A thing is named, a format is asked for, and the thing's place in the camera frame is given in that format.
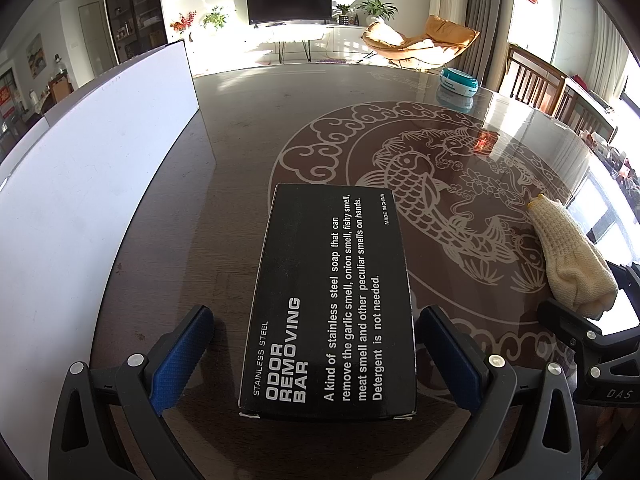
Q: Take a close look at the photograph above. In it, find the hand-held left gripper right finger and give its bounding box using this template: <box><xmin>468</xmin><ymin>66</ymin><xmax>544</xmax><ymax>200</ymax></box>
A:
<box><xmin>417</xmin><ymin>306</ymin><xmax>583</xmax><ymax>480</ymax></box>

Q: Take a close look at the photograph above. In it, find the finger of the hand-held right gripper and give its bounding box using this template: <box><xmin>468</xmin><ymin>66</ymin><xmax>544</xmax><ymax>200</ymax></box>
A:
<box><xmin>600</xmin><ymin>260</ymin><xmax>640</xmax><ymax>333</ymax></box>
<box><xmin>537</xmin><ymin>297</ymin><xmax>608</xmax><ymax>361</ymax></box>

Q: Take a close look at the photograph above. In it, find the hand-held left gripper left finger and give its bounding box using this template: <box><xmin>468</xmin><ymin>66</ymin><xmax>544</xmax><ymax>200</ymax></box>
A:
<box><xmin>47</xmin><ymin>305</ymin><xmax>215</xmax><ymax>480</ymax></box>

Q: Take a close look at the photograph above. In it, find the cream knitted glove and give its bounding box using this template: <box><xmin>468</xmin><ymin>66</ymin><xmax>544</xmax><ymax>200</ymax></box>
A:
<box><xmin>527</xmin><ymin>195</ymin><xmax>619</xmax><ymax>321</ymax></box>

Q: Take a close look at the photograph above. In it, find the black cardboard box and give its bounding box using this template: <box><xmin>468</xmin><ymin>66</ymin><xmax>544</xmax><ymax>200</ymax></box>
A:
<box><xmin>238</xmin><ymin>182</ymin><xmax>417</xmax><ymax>422</ymax></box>

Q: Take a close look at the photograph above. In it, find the sideboard clutter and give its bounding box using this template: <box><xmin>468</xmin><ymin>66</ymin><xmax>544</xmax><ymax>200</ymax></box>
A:
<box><xmin>585</xmin><ymin>130</ymin><xmax>640</xmax><ymax>196</ymax></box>

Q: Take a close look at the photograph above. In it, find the wooden dining chair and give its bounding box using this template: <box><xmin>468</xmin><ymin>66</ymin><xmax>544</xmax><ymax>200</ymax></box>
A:
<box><xmin>555</xmin><ymin>77</ymin><xmax>618</xmax><ymax>143</ymax></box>
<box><xmin>505</xmin><ymin>42</ymin><xmax>568</xmax><ymax>111</ymax></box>

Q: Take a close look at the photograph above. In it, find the teal round tin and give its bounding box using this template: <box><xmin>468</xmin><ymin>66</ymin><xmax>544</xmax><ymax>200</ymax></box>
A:
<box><xmin>439</xmin><ymin>66</ymin><xmax>479</xmax><ymax>93</ymax></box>

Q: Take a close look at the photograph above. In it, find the brown wooden furniture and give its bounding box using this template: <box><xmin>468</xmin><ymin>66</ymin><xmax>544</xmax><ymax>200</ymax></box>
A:
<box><xmin>30</xmin><ymin>72</ymin><xmax>68</xmax><ymax>116</ymax></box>

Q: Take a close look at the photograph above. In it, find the orange lounge chair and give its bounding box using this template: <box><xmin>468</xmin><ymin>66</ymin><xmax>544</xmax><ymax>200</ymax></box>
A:
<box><xmin>361</xmin><ymin>15</ymin><xmax>480</xmax><ymax>68</ymax></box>

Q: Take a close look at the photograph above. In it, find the grey and beige curtain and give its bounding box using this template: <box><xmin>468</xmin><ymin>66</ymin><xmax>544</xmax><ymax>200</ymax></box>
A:
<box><xmin>430</xmin><ymin>0</ymin><xmax>511</xmax><ymax>93</ymax></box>

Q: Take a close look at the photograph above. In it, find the white television cabinet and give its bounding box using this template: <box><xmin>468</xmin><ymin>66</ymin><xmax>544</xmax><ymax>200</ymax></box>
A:
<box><xmin>240</xmin><ymin>22</ymin><xmax>381</xmax><ymax>61</ymax></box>

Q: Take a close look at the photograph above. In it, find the red flower arrangement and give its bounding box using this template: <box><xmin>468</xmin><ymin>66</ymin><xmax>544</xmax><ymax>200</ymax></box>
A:
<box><xmin>170</xmin><ymin>12</ymin><xmax>196</xmax><ymax>36</ymax></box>

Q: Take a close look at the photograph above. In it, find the green leafy houseplant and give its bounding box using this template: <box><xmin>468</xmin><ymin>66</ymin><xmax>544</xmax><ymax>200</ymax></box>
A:
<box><xmin>201</xmin><ymin>7</ymin><xmax>228</xmax><ymax>31</ymax></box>

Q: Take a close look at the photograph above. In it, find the dark display cabinet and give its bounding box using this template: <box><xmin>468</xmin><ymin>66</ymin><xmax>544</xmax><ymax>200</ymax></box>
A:
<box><xmin>102</xmin><ymin>0</ymin><xmax>168</xmax><ymax>63</ymax></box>

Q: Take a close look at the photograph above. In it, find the large green potted plant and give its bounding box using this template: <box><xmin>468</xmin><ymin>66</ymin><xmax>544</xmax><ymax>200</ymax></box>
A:
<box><xmin>352</xmin><ymin>0</ymin><xmax>398</xmax><ymax>23</ymax></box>

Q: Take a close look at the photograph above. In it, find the black television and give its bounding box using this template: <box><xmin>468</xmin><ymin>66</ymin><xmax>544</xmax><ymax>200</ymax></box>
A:
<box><xmin>245</xmin><ymin>0</ymin><xmax>333</xmax><ymax>26</ymax></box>

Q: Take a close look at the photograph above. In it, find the framed wall painting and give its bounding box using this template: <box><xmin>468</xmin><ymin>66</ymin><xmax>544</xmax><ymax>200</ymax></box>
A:
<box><xmin>25</xmin><ymin>34</ymin><xmax>48</xmax><ymax>78</ymax></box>

